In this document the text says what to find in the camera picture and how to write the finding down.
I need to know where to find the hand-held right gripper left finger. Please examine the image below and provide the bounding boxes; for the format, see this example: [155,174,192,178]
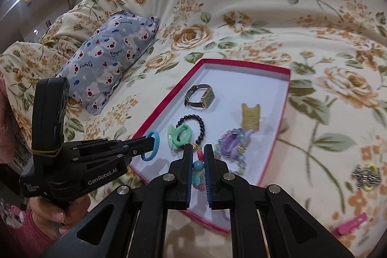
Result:
[39,143,194,258]

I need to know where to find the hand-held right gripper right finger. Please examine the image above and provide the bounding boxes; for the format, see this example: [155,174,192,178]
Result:
[204,143,354,258]

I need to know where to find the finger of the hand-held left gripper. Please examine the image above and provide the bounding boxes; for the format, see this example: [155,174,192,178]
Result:
[74,149,135,171]
[71,136,155,156]

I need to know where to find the pastel bead bracelet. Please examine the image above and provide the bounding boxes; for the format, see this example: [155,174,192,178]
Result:
[213,128,247,175]

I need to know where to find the blue hair tie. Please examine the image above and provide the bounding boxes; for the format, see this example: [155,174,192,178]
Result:
[141,131,160,162]

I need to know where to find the green hair tie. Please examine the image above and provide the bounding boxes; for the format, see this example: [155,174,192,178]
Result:
[167,123,192,151]

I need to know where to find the purple bow hair clip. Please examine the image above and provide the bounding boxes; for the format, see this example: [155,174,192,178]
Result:
[222,130,251,156]

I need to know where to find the black bead bracelet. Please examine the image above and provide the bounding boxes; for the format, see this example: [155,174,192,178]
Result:
[178,114,206,147]

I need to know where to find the yellow hair claw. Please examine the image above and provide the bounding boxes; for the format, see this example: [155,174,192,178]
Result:
[241,103,262,130]

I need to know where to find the square face wristwatch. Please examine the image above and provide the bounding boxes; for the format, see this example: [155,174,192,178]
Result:
[184,84,216,111]

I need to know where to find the red shallow box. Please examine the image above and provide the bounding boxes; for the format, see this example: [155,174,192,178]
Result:
[128,59,291,234]

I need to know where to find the person's left hand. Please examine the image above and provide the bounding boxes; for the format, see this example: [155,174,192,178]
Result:
[26,194,91,235]

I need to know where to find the blue bear print pillow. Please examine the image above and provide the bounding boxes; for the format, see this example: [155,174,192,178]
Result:
[56,11,160,115]

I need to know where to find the pink hair clip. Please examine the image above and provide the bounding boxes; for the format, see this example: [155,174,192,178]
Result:
[331,213,368,237]

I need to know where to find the floral blanket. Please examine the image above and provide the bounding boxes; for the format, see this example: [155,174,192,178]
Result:
[0,0,387,258]

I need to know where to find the silver chain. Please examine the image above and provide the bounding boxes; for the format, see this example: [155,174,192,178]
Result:
[351,164,383,192]

